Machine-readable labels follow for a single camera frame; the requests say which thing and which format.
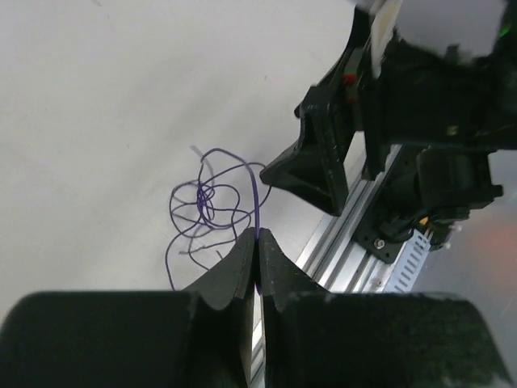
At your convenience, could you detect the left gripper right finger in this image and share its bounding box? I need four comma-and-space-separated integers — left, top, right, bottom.
257, 229, 511, 387

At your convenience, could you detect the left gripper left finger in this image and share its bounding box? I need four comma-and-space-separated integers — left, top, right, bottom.
1, 229, 255, 387

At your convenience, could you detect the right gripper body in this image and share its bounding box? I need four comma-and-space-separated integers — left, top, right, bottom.
355, 1, 516, 179

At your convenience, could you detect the wire bundle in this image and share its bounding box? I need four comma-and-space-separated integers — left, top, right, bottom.
166, 147, 272, 292

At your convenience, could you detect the aluminium mounting rail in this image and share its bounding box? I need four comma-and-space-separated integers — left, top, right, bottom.
251, 154, 394, 387

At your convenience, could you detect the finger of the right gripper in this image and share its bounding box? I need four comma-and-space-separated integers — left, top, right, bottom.
259, 86, 350, 216

